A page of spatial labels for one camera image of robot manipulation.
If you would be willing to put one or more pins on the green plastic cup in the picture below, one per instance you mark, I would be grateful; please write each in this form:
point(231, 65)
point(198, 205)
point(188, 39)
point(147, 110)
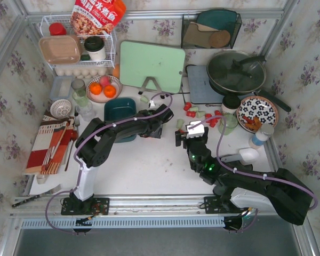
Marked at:
point(228, 123)

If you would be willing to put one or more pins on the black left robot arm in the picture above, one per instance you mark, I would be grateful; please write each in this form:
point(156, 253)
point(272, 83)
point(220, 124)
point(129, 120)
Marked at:
point(95, 144)

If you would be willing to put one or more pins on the patterned orange cloth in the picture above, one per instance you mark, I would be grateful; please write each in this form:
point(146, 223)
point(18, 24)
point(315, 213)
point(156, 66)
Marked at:
point(50, 145)

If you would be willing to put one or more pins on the white bottle grey cap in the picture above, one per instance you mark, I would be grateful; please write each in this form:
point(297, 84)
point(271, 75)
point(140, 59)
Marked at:
point(261, 136)

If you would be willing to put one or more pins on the beige plastic tray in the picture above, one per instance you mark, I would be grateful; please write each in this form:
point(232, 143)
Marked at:
point(61, 50)

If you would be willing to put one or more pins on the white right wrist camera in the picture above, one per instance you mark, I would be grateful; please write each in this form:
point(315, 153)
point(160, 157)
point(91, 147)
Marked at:
point(195, 129)

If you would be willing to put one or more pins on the red lid jar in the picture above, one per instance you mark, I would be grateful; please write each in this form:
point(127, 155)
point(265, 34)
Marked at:
point(57, 29)

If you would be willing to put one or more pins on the clear glass cup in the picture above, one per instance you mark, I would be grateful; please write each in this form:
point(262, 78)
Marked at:
point(87, 112)

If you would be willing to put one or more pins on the black frying pan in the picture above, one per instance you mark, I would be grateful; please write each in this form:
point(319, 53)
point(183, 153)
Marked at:
point(239, 73)

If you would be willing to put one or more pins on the orange fruit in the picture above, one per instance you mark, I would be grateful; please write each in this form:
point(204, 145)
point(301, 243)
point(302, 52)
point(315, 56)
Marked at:
point(109, 91)
point(95, 88)

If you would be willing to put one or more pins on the orange behind board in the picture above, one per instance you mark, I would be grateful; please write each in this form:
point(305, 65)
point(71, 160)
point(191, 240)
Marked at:
point(116, 71)

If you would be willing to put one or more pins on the clear food container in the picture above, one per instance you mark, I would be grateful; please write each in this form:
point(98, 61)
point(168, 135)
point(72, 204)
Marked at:
point(61, 88)

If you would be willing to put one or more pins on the egg carton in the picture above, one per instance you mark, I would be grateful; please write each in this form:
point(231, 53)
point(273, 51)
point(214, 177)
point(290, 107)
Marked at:
point(81, 73)

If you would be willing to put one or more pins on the black mesh organizer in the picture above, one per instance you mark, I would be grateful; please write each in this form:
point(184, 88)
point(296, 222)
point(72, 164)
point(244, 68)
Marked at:
point(196, 36)

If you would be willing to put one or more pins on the white strainer basket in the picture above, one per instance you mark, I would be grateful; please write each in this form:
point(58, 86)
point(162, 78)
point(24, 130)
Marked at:
point(61, 108)

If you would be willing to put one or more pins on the red apple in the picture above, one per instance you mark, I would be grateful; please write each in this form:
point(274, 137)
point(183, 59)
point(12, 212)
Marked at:
point(104, 81)

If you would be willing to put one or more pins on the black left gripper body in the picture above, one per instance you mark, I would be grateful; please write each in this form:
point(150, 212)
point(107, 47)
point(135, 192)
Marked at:
point(154, 124)

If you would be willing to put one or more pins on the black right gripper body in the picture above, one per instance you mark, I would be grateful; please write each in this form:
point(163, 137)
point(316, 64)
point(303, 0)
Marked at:
point(184, 138)

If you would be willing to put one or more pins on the teal storage basket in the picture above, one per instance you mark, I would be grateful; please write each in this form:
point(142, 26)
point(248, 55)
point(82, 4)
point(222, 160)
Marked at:
point(118, 109)

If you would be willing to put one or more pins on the green glass jar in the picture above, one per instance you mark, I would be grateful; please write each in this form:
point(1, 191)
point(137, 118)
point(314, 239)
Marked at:
point(79, 94)

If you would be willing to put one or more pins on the white black-lid coffee cup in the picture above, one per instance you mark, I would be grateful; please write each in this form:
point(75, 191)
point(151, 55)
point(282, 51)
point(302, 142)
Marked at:
point(95, 46)

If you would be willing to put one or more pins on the teal plate in organizer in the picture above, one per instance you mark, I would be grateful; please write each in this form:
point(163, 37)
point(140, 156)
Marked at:
point(220, 19)

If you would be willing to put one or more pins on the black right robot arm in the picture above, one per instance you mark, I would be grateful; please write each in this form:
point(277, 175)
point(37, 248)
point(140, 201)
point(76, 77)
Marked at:
point(288, 196)

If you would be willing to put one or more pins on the red snack bag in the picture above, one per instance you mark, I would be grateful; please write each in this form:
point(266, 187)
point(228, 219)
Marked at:
point(96, 17)

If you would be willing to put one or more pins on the green cutting board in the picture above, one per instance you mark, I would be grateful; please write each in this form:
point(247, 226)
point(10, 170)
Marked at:
point(139, 60)

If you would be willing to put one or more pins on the white scoop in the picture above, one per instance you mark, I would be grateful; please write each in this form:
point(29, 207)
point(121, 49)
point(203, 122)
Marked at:
point(246, 156)

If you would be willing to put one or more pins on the floral blue plate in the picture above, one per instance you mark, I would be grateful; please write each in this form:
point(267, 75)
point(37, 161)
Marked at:
point(255, 111)

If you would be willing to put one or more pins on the metal fork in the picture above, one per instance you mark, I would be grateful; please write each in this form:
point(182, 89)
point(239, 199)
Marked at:
point(76, 118)

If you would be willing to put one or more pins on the orange fruit right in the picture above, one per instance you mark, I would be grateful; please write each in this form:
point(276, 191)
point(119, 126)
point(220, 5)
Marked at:
point(109, 91)

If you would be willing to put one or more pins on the fruit bowl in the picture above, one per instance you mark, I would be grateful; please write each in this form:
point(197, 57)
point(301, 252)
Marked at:
point(101, 98)

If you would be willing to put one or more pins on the round cork coaster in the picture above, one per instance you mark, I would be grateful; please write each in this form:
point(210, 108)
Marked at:
point(219, 39)

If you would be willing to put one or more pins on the grey induction cooker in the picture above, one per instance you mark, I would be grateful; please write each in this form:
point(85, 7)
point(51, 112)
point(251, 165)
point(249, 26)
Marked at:
point(199, 86)

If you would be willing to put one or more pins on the red capsule right middle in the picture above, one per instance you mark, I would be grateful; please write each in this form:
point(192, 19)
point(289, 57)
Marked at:
point(191, 114)

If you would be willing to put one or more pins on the green capsule near board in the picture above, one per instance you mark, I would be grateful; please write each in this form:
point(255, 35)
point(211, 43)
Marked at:
point(144, 99)

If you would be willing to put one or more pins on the black-lid white jar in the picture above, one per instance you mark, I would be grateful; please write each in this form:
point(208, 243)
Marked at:
point(230, 104)

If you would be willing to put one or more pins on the orange fruit left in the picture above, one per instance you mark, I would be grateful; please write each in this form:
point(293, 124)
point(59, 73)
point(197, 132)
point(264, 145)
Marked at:
point(95, 88)

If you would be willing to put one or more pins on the red capsule by cooker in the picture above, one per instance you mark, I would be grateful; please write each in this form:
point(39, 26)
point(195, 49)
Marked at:
point(187, 106)

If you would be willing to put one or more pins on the white wire rack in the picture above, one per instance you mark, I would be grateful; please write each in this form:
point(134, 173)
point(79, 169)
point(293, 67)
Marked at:
point(109, 39)

